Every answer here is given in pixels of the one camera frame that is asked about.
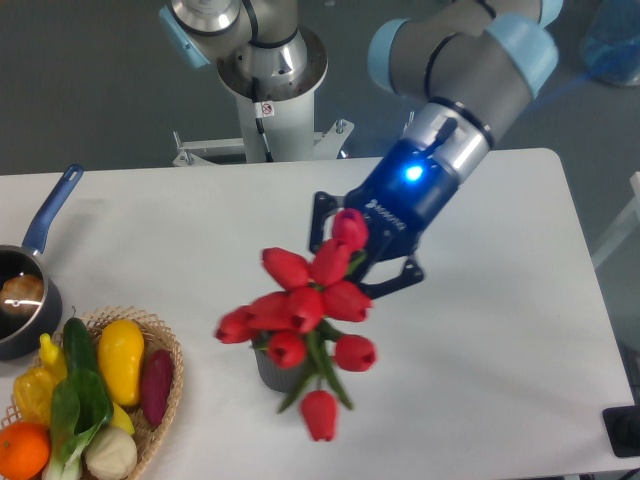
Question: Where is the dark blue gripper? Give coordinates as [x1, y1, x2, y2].
[308, 140, 459, 300]

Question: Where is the red tulip bouquet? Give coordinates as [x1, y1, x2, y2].
[213, 208, 377, 441]

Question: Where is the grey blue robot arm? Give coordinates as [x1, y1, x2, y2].
[159, 1, 562, 299]

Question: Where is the dark grey ribbed vase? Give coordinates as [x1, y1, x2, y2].
[254, 349, 315, 394]

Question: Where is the woven wicker basket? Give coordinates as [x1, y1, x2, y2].
[1, 307, 183, 479]

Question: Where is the purple sweet potato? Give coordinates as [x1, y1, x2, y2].
[140, 349, 174, 427]

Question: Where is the yellow banana piece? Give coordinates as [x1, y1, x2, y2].
[109, 402, 135, 436]

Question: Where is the green cucumber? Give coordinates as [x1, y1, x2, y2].
[63, 317, 99, 373]

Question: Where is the blue plastic bag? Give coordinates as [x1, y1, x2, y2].
[580, 0, 639, 87]

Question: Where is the black device at edge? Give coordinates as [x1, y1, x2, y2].
[602, 405, 639, 458]

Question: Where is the green bok choy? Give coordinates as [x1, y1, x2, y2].
[41, 368, 115, 480]

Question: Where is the beige garlic bulb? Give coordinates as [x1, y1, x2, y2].
[85, 426, 137, 480]

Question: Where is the small yellow pepper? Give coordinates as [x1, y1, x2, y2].
[39, 333, 67, 381]

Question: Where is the brown meat patty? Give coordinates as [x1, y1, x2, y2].
[1, 274, 44, 317]

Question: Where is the yellow bell pepper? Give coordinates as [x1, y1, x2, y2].
[13, 367, 58, 427]

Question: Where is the orange fruit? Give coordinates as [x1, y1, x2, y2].
[1, 421, 51, 480]

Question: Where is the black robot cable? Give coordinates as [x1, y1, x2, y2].
[250, 75, 275, 164]

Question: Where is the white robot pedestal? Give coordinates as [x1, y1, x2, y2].
[173, 27, 355, 167]

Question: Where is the blue handled saucepan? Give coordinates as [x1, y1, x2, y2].
[1, 164, 84, 360]

